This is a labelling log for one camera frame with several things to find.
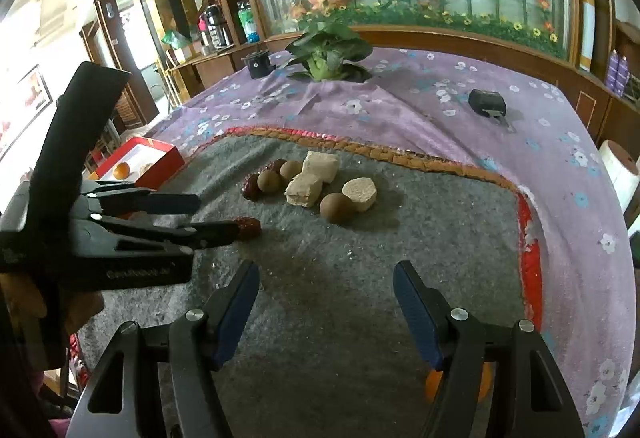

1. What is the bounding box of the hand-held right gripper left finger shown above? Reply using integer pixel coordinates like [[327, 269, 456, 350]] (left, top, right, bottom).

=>
[[67, 259, 261, 438]]

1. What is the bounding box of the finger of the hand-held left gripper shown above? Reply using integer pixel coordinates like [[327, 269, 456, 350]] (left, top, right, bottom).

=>
[[75, 215, 243, 255], [80, 187, 202, 219]]

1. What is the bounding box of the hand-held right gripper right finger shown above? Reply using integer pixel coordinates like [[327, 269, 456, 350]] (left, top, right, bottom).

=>
[[392, 260, 586, 438]]

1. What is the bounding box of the white tray with red border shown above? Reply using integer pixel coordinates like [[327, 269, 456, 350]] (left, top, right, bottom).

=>
[[87, 136, 185, 181]]

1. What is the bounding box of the square beige pastry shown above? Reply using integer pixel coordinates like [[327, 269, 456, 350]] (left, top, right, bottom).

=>
[[285, 173, 323, 208], [301, 150, 341, 184]]

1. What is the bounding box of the large brown longan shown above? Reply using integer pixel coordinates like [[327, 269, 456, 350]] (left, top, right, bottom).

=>
[[320, 193, 357, 224]]

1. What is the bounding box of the round beige pastry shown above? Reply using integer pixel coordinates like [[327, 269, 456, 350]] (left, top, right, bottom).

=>
[[341, 177, 378, 212]]

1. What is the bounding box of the person's left hand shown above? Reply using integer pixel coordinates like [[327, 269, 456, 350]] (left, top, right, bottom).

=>
[[0, 274, 103, 339]]

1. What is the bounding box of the grey felt mat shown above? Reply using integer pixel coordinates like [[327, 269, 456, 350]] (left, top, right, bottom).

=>
[[75, 128, 543, 438]]

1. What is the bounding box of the wooden side counter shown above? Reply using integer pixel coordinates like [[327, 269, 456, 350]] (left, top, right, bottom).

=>
[[167, 43, 251, 104]]

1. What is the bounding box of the black cylindrical device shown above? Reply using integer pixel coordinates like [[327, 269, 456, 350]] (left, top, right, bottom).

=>
[[243, 49, 277, 79]]

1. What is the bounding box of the green plastic bag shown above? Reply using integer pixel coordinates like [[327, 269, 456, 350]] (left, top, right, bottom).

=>
[[161, 29, 193, 50]]

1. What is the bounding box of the black thermos flask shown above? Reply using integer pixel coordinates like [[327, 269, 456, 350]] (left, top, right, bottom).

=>
[[202, 4, 232, 50]]

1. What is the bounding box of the purple floral tablecloth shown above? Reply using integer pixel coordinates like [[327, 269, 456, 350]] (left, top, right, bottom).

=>
[[145, 47, 636, 429]]

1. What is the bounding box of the green plastic bottle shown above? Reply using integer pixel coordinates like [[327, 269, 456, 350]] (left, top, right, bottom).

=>
[[235, 0, 261, 44]]

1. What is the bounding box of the green bok choy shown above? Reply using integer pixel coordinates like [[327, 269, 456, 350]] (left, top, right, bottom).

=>
[[285, 20, 373, 81]]

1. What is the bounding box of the small black device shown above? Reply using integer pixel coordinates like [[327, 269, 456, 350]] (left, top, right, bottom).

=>
[[468, 89, 514, 131]]

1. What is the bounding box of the white paper roll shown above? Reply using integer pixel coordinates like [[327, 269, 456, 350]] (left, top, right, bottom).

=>
[[598, 139, 640, 219]]

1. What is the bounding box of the purple bottle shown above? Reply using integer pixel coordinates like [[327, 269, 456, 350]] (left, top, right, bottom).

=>
[[606, 50, 620, 94], [618, 54, 632, 97]]

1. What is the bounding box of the framed wall picture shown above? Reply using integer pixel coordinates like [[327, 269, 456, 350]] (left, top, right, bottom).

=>
[[0, 64, 53, 159]]

